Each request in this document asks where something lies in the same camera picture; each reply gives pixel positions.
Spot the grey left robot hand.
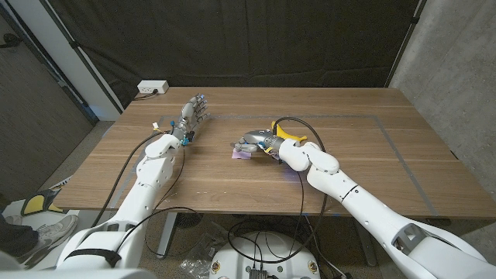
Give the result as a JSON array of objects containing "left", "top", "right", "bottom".
[{"left": 170, "top": 92, "right": 211, "bottom": 147}]

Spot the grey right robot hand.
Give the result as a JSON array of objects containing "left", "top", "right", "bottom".
[{"left": 232, "top": 129, "right": 288, "bottom": 158}]

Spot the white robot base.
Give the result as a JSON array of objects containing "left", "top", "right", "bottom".
[{"left": 208, "top": 231, "right": 322, "bottom": 279}]

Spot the yellow toy banana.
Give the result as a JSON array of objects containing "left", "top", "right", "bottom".
[{"left": 270, "top": 120, "right": 308, "bottom": 143}]

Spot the white power strip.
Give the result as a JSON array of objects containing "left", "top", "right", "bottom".
[{"left": 136, "top": 80, "right": 170, "bottom": 95}]

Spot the black backdrop curtain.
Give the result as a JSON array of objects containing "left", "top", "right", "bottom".
[{"left": 46, "top": 0, "right": 423, "bottom": 110}]

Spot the white table leg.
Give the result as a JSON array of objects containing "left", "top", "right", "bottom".
[{"left": 156, "top": 212, "right": 179, "bottom": 260}]

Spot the black backdrop stand pole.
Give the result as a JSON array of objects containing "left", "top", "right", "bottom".
[
  {"left": 384, "top": 0, "right": 427, "bottom": 88},
  {"left": 38, "top": 0, "right": 124, "bottom": 114}
]

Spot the clear plastic bag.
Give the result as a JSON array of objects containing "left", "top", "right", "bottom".
[{"left": 178, "top": 222, "right": 229, "bottom": 278}]

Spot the grey table leg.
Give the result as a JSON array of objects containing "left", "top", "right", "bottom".
[{"left": 354, "top": 216, "right": 377, "bottom": 267}]

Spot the yellow and black object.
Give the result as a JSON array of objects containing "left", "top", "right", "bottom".
[{"left": 19, "top": 188, "right": 65, "bottom": 217}]

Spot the grey sneaker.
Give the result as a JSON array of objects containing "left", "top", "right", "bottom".
[{"left": 9, "top": 214, "right": 80, "bottom": 271}]

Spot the dark trouser leg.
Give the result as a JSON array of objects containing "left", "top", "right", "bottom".
[{"left": 0, "top": 216, "right": 40, "bottom": 257}]

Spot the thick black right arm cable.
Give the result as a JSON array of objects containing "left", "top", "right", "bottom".
[{"left": 227, "top": 115, "right": 329, "bottom": 265}]

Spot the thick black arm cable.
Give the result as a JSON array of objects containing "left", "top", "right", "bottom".
[
  {"left": 91, "top": 130, "right": 174, "bottom": 229},
  {"left": 227, "top": 115, "right": 329, "bottom": 265}
]

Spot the black power strip cable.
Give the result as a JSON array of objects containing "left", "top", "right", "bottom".
[{"left": 133, "top": 89, "right": 159, "bottom": 101}]

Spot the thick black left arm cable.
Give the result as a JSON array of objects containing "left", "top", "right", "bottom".
[{"left": 91, "top": 130, "right": 174, "bottom": 229}]

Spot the black door handle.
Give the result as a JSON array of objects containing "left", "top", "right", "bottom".
[{"left": 0, "top": 33, "right": 23, "bottom": 50}]

